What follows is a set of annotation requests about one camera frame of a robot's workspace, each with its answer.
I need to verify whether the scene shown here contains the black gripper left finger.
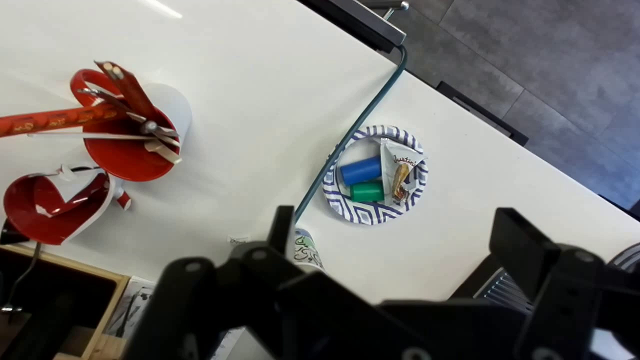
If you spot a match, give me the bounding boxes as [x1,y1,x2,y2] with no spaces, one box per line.
[125,205,429,360]

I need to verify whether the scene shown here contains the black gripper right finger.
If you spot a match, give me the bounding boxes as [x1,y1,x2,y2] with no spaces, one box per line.
[488,207,640,360]

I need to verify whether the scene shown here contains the white printed packet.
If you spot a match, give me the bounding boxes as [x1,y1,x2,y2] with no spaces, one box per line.
[105,274,160,345]

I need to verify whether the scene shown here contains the wooden countertop shelf organizer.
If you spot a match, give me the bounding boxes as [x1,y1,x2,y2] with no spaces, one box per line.
[0,243,133,360]

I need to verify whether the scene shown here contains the blue patterned paper plate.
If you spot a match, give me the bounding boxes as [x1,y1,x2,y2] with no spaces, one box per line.
[321,125,431,227]

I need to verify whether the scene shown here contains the white mug red inside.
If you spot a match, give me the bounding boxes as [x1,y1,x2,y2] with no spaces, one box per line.
[69,59,196,187]
[2,168,137,249]

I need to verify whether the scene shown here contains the green toy cylinder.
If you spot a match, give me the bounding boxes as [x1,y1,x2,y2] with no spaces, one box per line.
[349,180,389,205]

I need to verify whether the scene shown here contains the tan wooden toy piece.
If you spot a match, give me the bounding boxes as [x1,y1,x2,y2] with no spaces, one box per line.
[389,159,418,205]

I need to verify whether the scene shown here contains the blue toy cylinder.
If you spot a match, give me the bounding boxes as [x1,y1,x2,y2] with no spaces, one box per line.
[339,155,385,190]

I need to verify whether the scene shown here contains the red flat stick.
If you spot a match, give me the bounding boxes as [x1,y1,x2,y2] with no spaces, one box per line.
[93,59,163,130]

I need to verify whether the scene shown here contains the red gold-printed stick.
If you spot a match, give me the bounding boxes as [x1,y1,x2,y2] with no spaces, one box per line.
[0,104,133,140]

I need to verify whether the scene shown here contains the black drawer handle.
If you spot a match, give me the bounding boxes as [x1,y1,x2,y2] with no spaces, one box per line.
[434,81,530,148]

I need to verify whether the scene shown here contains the dark green power cable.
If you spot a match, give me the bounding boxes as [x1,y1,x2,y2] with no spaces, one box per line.
[291,43,411,227]

